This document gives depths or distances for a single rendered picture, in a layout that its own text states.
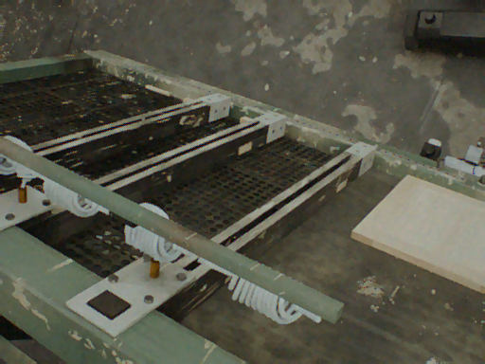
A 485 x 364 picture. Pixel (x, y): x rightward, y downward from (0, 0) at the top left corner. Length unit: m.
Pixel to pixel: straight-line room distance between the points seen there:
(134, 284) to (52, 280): 0.13
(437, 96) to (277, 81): 0.86
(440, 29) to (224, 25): 1.27
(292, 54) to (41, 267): 2.33
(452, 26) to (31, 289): 2.28
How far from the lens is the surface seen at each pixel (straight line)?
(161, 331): 0.80
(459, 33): 2.71
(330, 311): 0.64
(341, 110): 2.82
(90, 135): 1.51
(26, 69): 2.20
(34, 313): 0.89
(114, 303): 0.82
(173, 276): 0.89
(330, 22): 3.06
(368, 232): 1.33
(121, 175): 1.28
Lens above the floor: 2.59
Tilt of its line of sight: 65 degrees down
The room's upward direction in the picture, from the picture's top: 57 degrees counter-clockwise
